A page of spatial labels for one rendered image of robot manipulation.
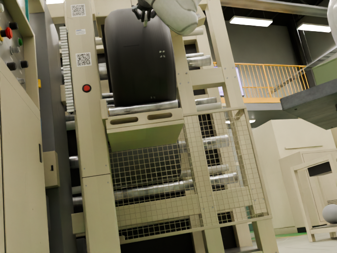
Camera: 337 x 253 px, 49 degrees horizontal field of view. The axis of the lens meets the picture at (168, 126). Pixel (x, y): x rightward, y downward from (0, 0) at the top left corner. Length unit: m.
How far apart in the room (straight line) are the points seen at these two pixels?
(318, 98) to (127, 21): 1.00
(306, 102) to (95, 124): 1.03
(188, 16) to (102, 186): 0.86
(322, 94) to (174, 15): 0.57
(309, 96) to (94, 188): 1.03
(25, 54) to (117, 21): 0.44
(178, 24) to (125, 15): 0.54
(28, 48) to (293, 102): 1.16
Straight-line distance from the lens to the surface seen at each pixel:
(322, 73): 1.24
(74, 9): 2.11
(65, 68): 1.96
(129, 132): 1.72
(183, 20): 1.36
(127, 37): 1.75
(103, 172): 1.75
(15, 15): 1.68
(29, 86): 1.71
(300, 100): 1.17
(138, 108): 1.75
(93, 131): 1.80
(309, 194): 6.28
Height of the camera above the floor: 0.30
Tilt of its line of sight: 16 degrees up
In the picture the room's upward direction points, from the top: 10 degrees counter-clockwise
